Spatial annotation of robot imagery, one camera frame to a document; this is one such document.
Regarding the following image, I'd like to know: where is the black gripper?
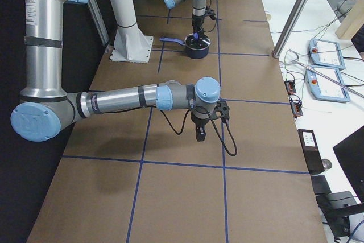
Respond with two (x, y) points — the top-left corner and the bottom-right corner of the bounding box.
(191, 112), (209, 142)
(192, 14), (204, 40)

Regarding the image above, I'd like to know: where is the glass pot lid blue knob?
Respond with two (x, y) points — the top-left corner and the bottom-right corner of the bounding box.
(185, 34), (211, 50)

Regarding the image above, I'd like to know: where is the dark blue saucepan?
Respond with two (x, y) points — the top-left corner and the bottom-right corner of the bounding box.
(159, 32), (211, 59)

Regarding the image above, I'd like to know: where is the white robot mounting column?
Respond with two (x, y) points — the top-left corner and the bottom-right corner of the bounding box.
(110, 0), (154, 63)

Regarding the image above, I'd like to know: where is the brown paper table cover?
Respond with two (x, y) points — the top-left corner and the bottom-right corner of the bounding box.
(28, 0), (326, 242)

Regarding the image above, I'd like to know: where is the near orange connector board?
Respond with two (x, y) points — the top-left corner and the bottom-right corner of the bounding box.
(289, 94), (303, 118)

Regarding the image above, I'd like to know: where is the orange connector board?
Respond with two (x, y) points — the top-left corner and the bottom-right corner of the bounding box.
(284, 79), (296, 95)
(289, 94), (303, 118)

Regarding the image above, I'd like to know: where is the far orange connector board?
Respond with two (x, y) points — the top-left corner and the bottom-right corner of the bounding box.
(284, 79), (296, 95)

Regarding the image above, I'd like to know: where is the long metal reacher tool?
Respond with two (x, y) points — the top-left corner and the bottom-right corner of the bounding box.
(288, 50), (363, 98)

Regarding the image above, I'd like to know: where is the black power box white label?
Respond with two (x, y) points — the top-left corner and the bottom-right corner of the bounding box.
(297, 129), (324, 175)

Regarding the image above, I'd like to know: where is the near blue teach pendant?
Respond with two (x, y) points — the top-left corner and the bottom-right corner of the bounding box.
(306, 65), (350, 103)

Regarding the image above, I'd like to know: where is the blue teach pendant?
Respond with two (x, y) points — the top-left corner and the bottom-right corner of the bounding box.
(306, 65), (350, 103)
(309, 38), (346, 70)

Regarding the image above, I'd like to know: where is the far blue teach pendant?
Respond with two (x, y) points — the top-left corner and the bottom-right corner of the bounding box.
(309, 38), (346, 70)

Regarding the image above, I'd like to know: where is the black monitor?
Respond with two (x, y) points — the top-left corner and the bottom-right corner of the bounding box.
(333, 131), (363, 201)

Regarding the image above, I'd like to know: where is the black monitor stand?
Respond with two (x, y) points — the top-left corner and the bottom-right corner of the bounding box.
(311, 175), (363, 242)

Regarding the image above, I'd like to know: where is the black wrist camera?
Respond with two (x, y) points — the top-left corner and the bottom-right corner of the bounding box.
(210, 100), (230, 121)
(205, 9), (217, 20)

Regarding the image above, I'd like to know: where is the black camera cable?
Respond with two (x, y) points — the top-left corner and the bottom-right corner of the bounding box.
(204, 0), (220, 34)
(150, 105), (238, 156)

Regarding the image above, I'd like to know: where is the aluminium frame post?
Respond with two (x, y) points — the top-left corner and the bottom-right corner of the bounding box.
(272, 0), (308, 59)

